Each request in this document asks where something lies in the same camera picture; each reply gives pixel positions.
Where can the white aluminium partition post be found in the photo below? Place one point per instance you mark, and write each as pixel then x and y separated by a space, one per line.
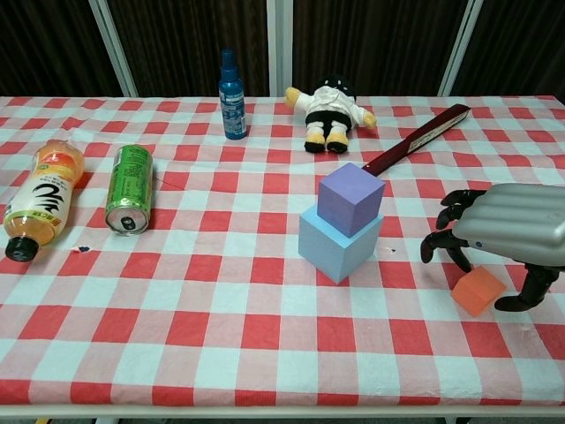
pixel 115 48
pixel 459 44
pixel 279 44

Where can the dark brown curtain panel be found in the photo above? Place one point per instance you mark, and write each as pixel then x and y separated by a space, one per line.
pixel 190 40
pixel 48 44
pixel 375 35
pixel 521 44

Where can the medium purple cube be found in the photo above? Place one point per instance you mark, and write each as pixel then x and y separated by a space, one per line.
pixel 348 199

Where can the green drink can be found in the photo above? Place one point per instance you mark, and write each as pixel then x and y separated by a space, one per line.
pixel 130 185

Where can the large light blue cube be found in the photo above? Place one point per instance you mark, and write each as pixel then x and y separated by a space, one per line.
pixel 326 252

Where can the blue spray bottle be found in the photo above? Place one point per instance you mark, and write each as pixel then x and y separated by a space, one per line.
pixel 233 110

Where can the small orange cube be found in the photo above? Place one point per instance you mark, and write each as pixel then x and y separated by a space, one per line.
pixel 476 291

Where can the red white checkered tablecloth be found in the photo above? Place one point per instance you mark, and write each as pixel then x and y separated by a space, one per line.
pixel 220 309

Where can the black haired plush doll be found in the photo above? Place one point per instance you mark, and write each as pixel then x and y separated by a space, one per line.
pixel 331 106

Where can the dark red folded fan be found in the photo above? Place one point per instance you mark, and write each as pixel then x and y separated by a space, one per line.
pixel 419 137

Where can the orange drink plastic bottle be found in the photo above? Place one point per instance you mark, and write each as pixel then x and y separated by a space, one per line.
pixel 44 194

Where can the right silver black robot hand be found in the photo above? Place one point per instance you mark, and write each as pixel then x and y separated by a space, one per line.
pixel 516 221

